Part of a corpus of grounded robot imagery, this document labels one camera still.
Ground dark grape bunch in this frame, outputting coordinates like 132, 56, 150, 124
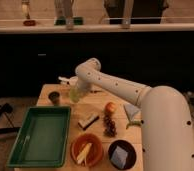
103, 115, 117, 137

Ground red apple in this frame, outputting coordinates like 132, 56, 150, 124
105, 102, 117, 114

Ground white flat utensil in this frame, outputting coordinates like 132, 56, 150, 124
58, 76, 78, 85

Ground small dark utensil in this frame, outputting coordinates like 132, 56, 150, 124
90, 90, 102, 94

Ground green plastic tray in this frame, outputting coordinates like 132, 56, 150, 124
7, 106, 71, 168

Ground red bowl on counter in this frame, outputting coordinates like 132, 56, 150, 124
23, 20, 36, 26

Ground green box on counter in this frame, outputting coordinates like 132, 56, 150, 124
54, 17, 83, 25

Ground translucent green cup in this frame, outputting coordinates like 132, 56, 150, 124
69, 88, 80, 103

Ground orange bowl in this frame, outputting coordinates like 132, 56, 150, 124
71, 133, 104, 167

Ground black stand legs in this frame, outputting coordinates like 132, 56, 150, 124
0, 103, 19, 135

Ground green bean pod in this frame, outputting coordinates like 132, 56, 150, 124
126, 121, 141, 129

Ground black white eraser block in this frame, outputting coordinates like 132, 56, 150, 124
78, 114, 99, 130

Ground yellow banana peel piece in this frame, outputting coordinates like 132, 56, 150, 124
76, 143, 92, 164

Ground blue sponge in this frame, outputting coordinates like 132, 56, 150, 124
111, 146, 128, 169

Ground dark brown cup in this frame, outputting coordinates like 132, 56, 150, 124
48, 91, 60, 105

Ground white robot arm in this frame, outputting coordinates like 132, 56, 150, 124
75, 58, 194, 171

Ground blue folded cloth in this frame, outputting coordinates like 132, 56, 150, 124
123, 104, 139, 121

